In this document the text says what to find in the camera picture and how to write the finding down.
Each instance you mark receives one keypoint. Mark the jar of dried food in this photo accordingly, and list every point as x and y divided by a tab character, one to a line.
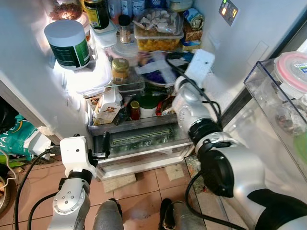
64	10

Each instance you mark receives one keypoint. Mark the printed tin can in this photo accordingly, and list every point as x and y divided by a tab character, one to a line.
194	18

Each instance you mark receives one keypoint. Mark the fridge temperature display panel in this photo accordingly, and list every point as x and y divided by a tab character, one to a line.
228	10

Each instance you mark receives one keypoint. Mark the round container green lid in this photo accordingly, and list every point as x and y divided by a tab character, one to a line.
302	146

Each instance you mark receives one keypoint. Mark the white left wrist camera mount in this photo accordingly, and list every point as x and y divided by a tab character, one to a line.
74	153

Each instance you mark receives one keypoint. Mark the white plastic food box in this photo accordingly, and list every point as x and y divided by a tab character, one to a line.
88	79

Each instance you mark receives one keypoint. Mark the grey robot leg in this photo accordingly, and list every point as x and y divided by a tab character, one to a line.
189	218
108	215

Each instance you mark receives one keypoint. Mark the black plastic bag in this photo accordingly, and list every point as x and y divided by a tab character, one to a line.
7	115

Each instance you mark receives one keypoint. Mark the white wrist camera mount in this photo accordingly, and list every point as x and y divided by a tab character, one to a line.
74	153
201	64

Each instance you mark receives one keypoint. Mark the small red bottle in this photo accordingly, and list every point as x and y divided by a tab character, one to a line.
135	111

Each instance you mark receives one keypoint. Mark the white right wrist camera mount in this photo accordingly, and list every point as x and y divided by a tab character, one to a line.
201	64

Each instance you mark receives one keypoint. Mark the clear box with food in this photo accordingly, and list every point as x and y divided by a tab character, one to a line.
158	40

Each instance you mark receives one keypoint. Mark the dark jar yellow label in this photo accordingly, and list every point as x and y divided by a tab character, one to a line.
97	14

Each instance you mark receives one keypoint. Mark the white jar dark green lid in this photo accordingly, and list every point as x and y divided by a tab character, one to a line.
149	101

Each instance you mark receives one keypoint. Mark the purple orange snack packet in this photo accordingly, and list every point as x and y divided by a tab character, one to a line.
158	76

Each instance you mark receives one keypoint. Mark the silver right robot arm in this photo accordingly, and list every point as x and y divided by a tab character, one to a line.
230	172

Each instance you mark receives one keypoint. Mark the round container pink lid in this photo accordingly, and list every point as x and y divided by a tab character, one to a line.
292	72

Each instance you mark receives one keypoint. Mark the glass jar gold lid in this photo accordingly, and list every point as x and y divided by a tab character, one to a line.
120	74

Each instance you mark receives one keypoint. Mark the silver refrigerator door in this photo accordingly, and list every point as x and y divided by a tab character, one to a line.
249	139

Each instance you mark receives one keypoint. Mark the silver refrigerator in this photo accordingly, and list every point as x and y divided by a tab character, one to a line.
24	62

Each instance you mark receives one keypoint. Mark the white tub green label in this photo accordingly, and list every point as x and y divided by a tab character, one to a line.
67	36

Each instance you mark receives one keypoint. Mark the white paper wrapper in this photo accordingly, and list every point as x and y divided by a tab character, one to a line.
156	68

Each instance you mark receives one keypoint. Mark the clear fridge door bin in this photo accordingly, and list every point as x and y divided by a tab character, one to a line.
268	96

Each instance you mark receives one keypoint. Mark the white printed drink carton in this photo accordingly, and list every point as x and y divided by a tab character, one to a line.
108	112

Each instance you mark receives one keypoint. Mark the clear crisper drawer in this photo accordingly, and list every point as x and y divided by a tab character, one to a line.
139	153

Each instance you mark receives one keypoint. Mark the grey left robot leg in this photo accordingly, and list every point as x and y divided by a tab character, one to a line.
108	215

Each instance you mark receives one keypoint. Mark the small bottle black cap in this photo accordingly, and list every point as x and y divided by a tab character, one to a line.
125	31

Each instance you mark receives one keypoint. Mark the grey right robot leg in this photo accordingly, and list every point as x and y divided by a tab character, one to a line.
189	218

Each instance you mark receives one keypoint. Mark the teal printed plastic bag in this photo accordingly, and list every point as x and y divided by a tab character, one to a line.
21	134

